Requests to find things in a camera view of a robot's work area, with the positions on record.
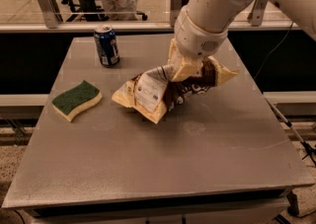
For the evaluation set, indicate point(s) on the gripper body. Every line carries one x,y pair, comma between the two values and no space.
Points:
194,40

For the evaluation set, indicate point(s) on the brown and cream chip bag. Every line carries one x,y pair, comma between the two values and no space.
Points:
152,93

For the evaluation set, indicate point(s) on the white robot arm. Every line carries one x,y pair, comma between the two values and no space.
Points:
202,25

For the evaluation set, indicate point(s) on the green and yellow sponge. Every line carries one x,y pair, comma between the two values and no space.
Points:
76,100

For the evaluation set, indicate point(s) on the blue soda can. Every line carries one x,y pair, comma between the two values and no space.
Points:
106,44

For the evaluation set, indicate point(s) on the black tripod stand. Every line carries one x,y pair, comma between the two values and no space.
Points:
310,151

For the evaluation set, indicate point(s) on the middle metal glass bracket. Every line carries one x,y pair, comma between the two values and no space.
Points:
175,8

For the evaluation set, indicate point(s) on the metal glass bracket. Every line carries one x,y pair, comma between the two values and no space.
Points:
256,15
49,13
175,8

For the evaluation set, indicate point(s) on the right metal glass bracket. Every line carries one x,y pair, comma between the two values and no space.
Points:
256,15

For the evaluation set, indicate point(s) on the left metal glass bracket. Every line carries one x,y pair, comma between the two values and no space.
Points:
49,13

